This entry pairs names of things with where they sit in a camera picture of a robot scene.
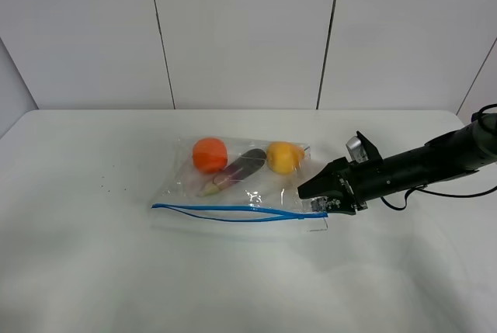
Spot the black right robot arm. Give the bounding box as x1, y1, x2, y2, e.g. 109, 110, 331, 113
297, 105, 496, 215

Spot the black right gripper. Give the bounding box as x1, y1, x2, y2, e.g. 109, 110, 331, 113
297, 157, 388, 216

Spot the clear zip bag blue zipper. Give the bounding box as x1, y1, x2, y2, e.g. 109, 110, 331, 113
151, 136, 328, 232

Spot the purple eggplant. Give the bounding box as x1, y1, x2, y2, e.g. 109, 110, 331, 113
199, 148, 266, 197

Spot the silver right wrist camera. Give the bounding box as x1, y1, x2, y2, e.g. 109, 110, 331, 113
346, 131, 382, 165

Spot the orange fruit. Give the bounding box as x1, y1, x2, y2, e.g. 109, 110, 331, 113
192, 137, 228, 174

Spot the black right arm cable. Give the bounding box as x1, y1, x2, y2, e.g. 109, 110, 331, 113
379, 102, 497, 212

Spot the yellow pear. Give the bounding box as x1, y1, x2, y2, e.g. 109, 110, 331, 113
266, 141, 306, 175

